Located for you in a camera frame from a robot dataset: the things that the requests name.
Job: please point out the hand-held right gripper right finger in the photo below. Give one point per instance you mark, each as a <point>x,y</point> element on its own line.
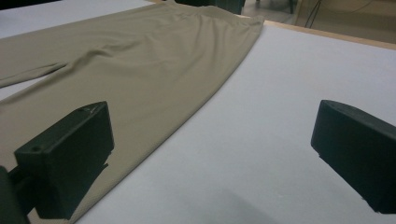
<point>358,155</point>

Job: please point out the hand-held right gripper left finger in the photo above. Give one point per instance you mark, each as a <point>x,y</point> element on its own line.
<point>65,161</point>

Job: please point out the khaki pants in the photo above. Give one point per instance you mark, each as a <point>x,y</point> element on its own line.
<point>140,71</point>

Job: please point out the white board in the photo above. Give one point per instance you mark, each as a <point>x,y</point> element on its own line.
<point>249,140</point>

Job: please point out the beige wooden platform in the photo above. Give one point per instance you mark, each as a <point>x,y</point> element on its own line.
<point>358,21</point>

